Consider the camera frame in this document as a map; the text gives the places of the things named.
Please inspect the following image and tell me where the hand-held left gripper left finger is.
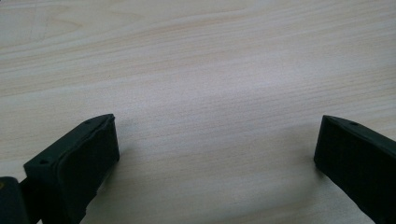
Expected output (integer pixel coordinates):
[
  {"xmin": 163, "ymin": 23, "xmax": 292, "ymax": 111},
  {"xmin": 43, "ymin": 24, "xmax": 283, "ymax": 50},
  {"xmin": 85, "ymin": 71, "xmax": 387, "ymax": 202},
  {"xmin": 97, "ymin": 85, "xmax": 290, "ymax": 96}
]
[{"xmin": 22, "ymin": 113, "xmax": 121, "ymax": 224}]

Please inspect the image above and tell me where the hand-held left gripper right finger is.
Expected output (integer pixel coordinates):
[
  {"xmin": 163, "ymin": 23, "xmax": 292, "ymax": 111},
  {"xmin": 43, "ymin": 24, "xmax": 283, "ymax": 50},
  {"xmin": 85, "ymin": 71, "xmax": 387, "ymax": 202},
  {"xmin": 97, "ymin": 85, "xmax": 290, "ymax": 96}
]
[{"xmin": 313, "ymin": 114, "xmax": 396, "ymax": 224}]

